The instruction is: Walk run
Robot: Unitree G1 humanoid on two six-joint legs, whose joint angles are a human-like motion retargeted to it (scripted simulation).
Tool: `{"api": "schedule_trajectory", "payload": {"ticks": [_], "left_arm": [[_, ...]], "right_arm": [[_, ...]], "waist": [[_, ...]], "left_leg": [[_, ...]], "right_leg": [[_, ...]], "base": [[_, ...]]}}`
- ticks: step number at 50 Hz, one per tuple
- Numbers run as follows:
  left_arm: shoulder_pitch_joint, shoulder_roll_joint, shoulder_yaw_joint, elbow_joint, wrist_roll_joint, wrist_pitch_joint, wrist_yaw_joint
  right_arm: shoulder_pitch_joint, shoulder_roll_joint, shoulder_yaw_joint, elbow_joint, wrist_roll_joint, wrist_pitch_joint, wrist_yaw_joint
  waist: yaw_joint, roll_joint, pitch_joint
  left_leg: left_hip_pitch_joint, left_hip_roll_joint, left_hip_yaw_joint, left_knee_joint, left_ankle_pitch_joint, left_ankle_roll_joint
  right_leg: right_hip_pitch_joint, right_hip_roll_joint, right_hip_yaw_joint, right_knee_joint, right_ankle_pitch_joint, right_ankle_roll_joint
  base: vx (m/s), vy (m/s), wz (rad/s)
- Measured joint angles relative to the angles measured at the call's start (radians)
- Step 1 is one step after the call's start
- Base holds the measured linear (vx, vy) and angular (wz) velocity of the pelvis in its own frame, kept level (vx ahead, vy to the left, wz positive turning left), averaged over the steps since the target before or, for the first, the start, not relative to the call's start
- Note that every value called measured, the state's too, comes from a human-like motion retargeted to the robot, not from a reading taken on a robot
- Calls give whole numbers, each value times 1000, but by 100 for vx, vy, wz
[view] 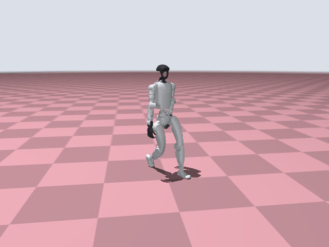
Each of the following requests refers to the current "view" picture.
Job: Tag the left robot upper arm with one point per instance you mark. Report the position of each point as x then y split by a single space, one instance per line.
173 91

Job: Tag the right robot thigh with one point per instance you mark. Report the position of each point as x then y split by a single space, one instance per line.
160 136

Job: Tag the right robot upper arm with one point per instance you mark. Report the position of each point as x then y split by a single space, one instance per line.
152 89

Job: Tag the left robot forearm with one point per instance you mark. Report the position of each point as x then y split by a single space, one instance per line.
170 110

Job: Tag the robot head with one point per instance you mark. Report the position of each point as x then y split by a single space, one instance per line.
163 68

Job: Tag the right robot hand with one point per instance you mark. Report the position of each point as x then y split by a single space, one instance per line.
150 130

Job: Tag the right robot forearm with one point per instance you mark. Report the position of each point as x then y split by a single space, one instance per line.
150 114

